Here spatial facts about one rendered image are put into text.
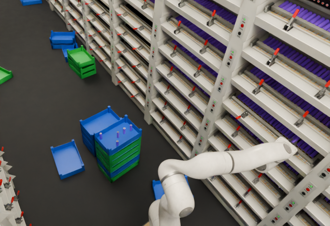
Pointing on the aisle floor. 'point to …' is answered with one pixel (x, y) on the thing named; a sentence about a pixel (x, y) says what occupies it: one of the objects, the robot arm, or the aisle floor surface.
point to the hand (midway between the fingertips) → (291, 143)
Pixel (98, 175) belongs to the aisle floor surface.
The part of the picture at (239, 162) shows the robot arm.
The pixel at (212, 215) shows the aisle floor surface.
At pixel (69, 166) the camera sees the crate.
